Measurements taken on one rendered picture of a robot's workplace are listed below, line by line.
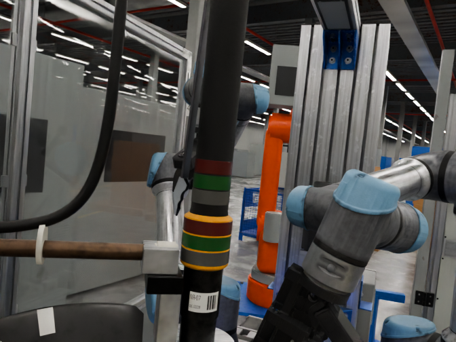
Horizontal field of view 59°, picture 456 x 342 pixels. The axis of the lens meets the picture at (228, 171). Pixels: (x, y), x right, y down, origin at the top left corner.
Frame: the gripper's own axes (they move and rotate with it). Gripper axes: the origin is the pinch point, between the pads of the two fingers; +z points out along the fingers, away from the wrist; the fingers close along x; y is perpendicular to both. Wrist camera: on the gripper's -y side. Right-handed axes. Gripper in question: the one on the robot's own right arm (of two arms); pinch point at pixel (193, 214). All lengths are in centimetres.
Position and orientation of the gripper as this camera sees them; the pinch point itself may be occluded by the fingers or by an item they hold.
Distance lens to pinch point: 93.2
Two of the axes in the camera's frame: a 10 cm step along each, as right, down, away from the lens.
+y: 3.6, -0.2, 9.3
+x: -9.3, -1.1, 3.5
